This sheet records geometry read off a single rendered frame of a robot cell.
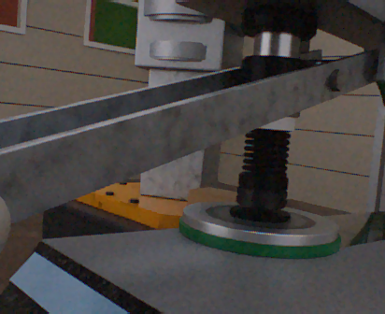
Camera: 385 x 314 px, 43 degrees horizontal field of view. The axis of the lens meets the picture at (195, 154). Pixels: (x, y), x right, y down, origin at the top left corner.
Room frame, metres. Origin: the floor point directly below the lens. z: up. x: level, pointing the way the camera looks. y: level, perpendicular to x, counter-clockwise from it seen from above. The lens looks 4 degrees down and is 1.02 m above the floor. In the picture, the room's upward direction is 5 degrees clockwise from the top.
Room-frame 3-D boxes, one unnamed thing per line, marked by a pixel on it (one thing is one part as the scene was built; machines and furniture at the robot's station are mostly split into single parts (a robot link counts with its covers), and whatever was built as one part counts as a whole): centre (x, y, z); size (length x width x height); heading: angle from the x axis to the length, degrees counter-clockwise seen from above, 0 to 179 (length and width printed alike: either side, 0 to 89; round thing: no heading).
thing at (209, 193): (1.29, -0.10, 0.81); 0.20 x 0.10 x 0.05; 52
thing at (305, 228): (0.67, -0.10, 0.89); 0.21 x 0.21 x 0.01
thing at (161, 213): (1.50, 0.04, 0.76); 0.49 x 0.49 x 0.05; 44
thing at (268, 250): (0.67, -0.10, 0.88); 0.22 x 0.22 x 0.04
